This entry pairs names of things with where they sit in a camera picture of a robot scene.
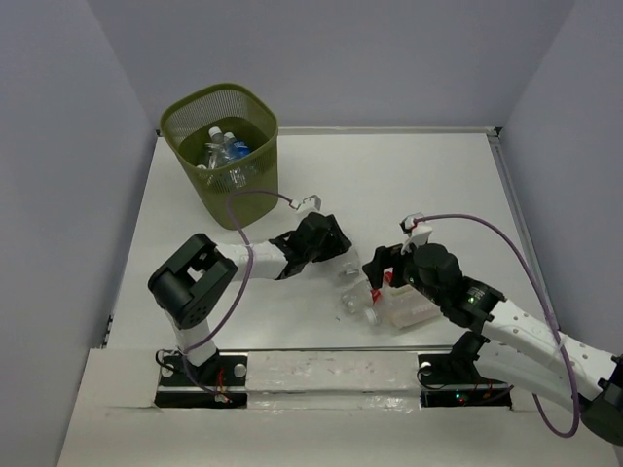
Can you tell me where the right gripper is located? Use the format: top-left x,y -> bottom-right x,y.
361,235 -> 444,306

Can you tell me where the square white-label bottle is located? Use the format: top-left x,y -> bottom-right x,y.
363,286 -> 441,330

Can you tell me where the red cap small bottle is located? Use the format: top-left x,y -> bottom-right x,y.
341,278 -> 391,321

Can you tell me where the clear wide-mouth bottle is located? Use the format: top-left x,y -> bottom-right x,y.
316,250 -> 361,286

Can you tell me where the tall clear plastic bottle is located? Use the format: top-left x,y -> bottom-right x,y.
197,126 -> 229,170

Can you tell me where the blue label water bottle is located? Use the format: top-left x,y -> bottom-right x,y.
224,132 -> 251,162

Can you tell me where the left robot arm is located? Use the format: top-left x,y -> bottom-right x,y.
147,212 -> 352,384

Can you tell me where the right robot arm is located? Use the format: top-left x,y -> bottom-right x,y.
362,243 -> 622,446

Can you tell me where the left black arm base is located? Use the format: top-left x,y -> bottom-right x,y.
154,349 -> 248,410

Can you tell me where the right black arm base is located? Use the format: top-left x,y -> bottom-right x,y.
416,331 -> 512,409

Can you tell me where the blue label bottle in bin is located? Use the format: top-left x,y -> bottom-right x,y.
207,163 -> 259,193

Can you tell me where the green mesh waste bin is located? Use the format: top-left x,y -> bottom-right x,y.
160,83 -> 278,230

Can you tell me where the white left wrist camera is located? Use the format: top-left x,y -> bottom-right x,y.
289,195 -> 321,213

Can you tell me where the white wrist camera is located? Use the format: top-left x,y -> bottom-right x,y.
399,212 -> 433,254
289,195 -> 321,213

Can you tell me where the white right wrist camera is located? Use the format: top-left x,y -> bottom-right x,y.
399,212 -> 433,254

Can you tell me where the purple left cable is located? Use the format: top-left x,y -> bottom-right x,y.
179,189 -> 299,400

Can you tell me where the purple cable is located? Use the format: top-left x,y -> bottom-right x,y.
179,189 -> 299,400
427,214 -> 581,438

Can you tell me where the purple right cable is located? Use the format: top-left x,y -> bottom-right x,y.
427,214 -> 581,438

